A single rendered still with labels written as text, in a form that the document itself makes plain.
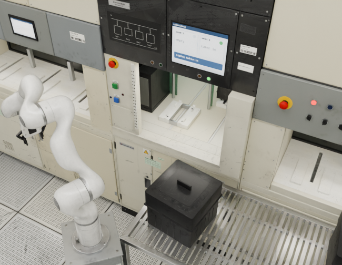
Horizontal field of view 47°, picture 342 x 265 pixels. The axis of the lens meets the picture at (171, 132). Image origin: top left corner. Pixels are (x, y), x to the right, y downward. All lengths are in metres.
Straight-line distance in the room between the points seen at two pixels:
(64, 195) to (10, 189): 1.79
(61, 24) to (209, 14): 0.91
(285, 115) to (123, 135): 1.09
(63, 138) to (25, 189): 1.80
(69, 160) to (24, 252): 1.47
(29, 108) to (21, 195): 1.82
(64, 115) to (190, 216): 0.73
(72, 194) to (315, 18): 1.24
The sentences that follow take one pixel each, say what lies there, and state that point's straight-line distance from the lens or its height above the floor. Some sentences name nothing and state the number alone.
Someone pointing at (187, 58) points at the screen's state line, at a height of 1.51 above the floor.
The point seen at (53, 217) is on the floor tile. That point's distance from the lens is 3.24.
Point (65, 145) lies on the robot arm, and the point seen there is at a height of 1.35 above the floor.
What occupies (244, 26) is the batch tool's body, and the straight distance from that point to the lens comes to 1.77.
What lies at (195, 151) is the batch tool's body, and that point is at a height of 0.87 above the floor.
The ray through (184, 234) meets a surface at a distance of 2.00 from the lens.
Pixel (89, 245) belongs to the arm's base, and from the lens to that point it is 2.08.
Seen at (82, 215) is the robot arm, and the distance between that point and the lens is 1.87.
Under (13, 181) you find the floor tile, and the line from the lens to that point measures 3.59.
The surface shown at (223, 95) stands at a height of 0.97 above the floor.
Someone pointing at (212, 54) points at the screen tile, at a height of 1.57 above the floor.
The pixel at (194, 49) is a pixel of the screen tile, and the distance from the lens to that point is 1.92.
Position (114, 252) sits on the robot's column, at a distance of 2.07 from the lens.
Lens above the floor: 2.50
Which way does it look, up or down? 41 degrees down
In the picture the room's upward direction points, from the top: 1 degrees clockwise
